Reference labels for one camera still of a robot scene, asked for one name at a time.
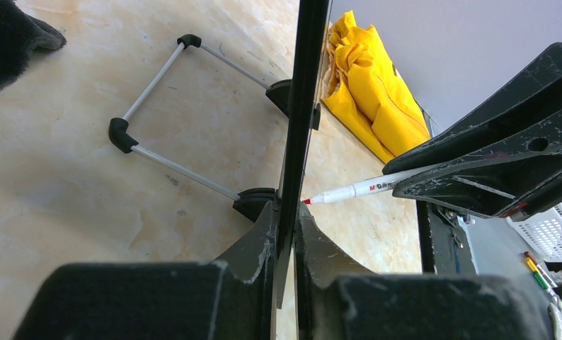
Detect yellow folded garment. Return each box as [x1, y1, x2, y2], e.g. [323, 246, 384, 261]
[321, 11, 430, 163]

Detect black floral blanket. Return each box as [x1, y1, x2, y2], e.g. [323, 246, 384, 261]
[0, 1, 67, 91]

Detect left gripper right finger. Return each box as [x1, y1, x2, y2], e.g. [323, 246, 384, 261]
[294, 205, 551, 339]

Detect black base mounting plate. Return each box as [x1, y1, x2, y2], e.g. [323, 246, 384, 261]
[416, 200, 476, 275]

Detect coloured markers on table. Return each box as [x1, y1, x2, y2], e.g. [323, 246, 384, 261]
[523, 251, 562, 314]

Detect white whiteboard black frame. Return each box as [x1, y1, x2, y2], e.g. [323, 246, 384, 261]
[107, 1, 329, 309]

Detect white plastic basket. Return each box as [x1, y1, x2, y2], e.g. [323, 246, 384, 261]
[505, 203, 562, 263]

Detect red white marker pen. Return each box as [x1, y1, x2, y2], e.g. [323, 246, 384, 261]
[303, 165, 435, 205]

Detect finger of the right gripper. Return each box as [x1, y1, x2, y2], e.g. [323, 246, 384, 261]
[383, 42, 562, 175]
[392, 110, 562, 218]

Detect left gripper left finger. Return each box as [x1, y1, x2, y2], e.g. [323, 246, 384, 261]
[14, 202, 278, 339]

